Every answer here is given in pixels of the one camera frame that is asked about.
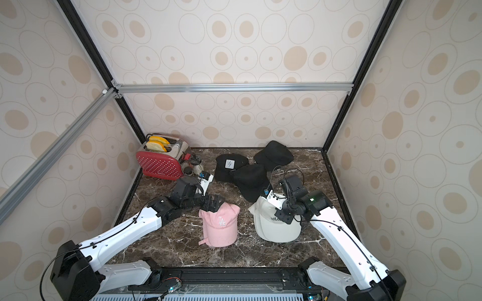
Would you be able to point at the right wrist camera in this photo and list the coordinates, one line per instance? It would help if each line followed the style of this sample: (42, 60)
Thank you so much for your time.
(277, 200)

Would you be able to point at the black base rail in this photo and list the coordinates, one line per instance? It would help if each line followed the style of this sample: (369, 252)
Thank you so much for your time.
(292, 278)

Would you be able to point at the black cap white patch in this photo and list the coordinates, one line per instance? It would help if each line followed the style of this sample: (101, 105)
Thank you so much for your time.
(227, 164)

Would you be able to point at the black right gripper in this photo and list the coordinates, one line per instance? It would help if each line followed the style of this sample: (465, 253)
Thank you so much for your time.
(284, 216)

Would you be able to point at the yellow toast slices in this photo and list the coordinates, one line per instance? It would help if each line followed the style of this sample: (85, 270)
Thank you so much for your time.
(157, 143)

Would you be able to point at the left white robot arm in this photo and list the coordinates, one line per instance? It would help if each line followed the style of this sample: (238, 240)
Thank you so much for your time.
(80, 271)

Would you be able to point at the pink cap with logo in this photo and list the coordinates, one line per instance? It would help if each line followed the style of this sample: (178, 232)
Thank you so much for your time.
(220, 229)

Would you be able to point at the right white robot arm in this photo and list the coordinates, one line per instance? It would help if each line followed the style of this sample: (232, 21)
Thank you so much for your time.
(367, 278)

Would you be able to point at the beige Colorado cap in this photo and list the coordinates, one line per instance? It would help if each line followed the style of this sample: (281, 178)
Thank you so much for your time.
(269, 227)

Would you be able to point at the left aluminium frame bar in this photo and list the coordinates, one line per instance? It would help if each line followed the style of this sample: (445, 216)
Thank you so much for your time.
(22, 187)

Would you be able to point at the red polka dot toaster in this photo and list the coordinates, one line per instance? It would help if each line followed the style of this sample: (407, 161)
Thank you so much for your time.
(167, 165)

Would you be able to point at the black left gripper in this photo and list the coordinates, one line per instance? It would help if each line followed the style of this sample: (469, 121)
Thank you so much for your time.
(216, 204)

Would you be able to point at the horizontal aluminium frame bar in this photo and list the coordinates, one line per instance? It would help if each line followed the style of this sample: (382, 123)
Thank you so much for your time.
(224, 88)

